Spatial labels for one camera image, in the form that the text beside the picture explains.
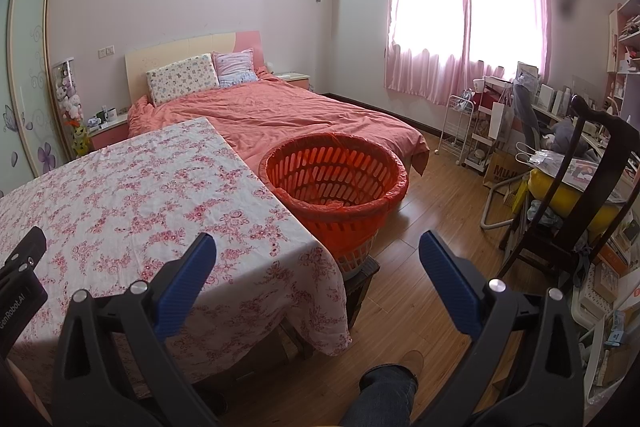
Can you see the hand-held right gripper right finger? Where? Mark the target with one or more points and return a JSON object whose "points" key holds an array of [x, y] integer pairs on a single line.
{"points": [[450, 284]]}

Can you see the white storage trolley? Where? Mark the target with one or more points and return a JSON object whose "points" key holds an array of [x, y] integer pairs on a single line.
{"points": [[482, 142]]}

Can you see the brown cardboard box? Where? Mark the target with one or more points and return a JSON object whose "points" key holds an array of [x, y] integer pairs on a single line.
{"points": [[505, 174]]}

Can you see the pink floral tablecloth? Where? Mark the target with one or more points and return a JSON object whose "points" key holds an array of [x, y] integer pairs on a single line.
{"points": [[125, 197]]}

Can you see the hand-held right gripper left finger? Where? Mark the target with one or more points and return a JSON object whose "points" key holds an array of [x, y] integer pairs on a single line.
{"points": [[185, 287]]}

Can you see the person's brown shoe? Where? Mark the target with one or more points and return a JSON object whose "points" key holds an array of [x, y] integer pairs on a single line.
{"points": [[410, 362]]}

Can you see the person's left forearm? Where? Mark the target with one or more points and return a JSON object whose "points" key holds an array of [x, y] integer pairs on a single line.
{"points": [[30, 397]]}

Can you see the pink curtain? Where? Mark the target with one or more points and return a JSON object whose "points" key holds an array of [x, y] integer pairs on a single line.
{"points": [[425, 57]]}

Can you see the clear tube of plush toys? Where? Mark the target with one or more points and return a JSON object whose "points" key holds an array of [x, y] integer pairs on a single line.
{"points": [[72, 107]]}

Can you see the glass wardrobe with purple flowers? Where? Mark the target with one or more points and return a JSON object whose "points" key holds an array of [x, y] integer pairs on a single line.
{"points": [[30, 82]]}

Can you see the dark wooden chair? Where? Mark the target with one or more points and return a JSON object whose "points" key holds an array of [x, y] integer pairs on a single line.
{"points": [[585, 187]]}

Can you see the white wall outlet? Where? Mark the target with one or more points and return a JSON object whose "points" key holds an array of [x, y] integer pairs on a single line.
{"points": [[106, 51]]}

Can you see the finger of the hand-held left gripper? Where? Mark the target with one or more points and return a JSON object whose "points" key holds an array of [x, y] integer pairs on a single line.
{"points": [[27, 247]]}

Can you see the white lattice basket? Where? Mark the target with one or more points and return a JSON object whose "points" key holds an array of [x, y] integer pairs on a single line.
{"points": [[357, 259]]}

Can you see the cream and pink headboard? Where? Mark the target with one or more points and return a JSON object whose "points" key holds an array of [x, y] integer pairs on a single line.
{"points": [[165, 47]]}

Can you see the bed with pink duvet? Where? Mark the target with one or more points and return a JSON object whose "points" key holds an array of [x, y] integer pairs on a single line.
{"points": [[300, 117]]}

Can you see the person's leg in jeans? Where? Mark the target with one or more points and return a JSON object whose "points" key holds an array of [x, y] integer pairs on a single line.
{"points": [[380, 399]]}

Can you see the orange plastic laundry basket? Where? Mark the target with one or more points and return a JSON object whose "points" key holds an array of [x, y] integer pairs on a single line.
{"points": [[335, 187]]}

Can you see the white floral pillow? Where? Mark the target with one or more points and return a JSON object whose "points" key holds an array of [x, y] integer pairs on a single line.
{"points": [[182, 79]]}

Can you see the white bookshelf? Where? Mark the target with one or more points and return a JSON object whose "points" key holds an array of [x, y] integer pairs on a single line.
{"points": [[627, 57]]}

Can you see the black stool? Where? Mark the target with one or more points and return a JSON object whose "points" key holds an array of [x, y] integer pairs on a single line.
{"points": [[362, 292]]}

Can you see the pink striped pillow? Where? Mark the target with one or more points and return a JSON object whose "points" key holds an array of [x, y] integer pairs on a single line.
{"points": [[235, 67]]}

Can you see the grey cloth bundle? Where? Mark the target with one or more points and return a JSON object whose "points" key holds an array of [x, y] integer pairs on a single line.
{"points": [[567, 137]]}

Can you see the white paper bag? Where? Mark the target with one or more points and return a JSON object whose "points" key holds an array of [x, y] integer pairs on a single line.
{"points": [[501, 121]]}

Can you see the pink and white nightstand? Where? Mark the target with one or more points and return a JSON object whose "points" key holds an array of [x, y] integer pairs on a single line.
{"points": [[107, 132], [295, 81]]}

